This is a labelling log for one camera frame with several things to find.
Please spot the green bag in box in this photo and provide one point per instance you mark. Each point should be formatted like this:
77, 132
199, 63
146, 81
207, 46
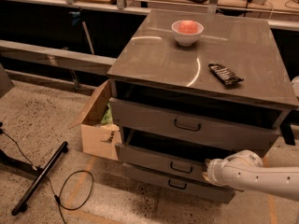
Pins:
107, 117

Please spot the grey drawer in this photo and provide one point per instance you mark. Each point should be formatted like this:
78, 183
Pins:
191, 128
187, 186
168, 155

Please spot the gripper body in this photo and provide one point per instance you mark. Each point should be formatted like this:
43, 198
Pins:
214, 171

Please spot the black snack packet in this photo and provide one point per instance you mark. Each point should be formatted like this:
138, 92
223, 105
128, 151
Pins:
225, 75

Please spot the grey drawer cabinet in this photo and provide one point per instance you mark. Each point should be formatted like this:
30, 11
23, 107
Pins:
154, 69

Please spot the black stand leg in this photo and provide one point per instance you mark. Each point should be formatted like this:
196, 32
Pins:
21, 206

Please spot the red apple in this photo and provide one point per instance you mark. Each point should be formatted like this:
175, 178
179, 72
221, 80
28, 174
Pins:
188, 27

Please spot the white ceramic bowl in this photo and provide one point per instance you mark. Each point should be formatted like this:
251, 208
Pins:
186, 39

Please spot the grey metal rail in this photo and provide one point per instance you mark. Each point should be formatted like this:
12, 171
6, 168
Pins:
62, 58

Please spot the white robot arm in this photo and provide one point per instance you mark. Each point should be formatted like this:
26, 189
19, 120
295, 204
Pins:
244, 170

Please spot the grey top drawer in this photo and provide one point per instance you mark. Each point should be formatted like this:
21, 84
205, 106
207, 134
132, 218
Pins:
191, 128

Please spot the grey bottom drawer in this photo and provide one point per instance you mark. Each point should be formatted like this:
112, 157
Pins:
187, 186

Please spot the cardboard box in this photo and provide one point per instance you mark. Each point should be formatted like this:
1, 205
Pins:
97, 139

